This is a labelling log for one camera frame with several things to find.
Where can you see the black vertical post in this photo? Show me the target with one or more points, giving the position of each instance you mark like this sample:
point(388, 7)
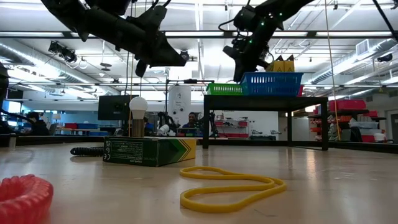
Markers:
point(3, 84)

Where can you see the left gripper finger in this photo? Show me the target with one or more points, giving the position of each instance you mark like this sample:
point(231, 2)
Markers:
point(174, 60)

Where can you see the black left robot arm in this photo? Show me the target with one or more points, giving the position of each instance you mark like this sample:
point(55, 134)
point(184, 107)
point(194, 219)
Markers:
point(93, 21)

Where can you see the white light bulb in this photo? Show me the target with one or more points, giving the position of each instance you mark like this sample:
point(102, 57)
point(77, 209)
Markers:
point(138, 107)

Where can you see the white air vent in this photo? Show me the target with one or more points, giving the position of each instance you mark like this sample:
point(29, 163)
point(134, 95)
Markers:
point(362, 47)

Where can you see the clear storage bin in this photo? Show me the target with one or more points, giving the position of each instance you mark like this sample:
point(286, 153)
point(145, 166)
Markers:
point(363, 123)

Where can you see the small red storage bin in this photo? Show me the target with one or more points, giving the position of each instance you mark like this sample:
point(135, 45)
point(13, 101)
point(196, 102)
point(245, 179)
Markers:
point(70, 126)

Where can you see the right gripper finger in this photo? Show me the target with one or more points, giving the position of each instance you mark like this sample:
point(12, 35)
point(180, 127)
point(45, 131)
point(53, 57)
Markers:
point(263, 63)
point(244, 71)

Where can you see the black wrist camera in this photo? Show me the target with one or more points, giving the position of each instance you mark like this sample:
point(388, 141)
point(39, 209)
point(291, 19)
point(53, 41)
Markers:
point(231, 52)
point(152, 17)

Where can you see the large red storage bin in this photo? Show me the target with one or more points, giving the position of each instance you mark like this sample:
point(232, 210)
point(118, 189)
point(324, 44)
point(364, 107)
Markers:
point(346, 105)

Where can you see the round black ceiling camera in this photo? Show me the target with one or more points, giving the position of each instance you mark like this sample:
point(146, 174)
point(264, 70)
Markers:
point(185, 55)

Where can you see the black ceiling studio light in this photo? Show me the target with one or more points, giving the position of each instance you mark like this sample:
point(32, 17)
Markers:
point(62, 51)

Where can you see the black background monitor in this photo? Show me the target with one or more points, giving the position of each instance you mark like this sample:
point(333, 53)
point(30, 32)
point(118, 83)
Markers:
point(112, 107)

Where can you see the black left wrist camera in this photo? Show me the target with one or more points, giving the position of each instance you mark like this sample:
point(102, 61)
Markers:
point(152, 17)

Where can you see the small blue storage bin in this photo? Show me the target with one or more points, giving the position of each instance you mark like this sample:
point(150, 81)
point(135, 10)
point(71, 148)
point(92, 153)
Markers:
point(87, 126)

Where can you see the green plastic mesh basket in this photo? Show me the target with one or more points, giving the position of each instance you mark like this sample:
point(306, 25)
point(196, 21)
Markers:
point(224, 89)

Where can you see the small white cylinder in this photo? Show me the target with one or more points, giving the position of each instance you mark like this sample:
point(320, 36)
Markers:
point(12, 141)

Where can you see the white bucket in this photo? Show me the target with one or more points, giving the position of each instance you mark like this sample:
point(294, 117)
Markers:
point(380, 137)

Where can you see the black perforated metal shelf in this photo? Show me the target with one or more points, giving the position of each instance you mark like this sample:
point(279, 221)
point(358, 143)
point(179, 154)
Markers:
point(264, 103)

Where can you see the person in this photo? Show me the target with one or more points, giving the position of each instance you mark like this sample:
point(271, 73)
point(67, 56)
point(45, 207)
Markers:
point(192, 121)
point(149, 127)
point(37, 126)

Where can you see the silver ventilation duct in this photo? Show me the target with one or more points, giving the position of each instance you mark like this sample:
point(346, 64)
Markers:
point(46, 70)
point(342, 67)

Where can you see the black ceiling rail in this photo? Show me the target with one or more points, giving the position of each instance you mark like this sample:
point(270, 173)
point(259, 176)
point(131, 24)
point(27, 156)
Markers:
point(199, 34)

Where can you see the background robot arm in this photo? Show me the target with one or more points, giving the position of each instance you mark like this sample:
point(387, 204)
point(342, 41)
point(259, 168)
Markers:
point(213, 123)
point(169, 119)

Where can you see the yellow rubber band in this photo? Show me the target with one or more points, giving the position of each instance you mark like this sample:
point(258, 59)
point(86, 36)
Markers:
point(217, 208)

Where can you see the black storage shelf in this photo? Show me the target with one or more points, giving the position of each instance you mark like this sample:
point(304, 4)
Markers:
point(348, 112)

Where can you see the blue plastic mesh basket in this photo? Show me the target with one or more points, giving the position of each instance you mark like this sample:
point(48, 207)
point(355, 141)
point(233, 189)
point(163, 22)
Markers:
point(270, 84)

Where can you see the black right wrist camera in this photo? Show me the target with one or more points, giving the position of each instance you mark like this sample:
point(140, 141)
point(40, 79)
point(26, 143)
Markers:
point(231, 52)

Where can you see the small black ceiling light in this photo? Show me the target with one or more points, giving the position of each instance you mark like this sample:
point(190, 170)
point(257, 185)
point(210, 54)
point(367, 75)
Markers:
point(385, 57)

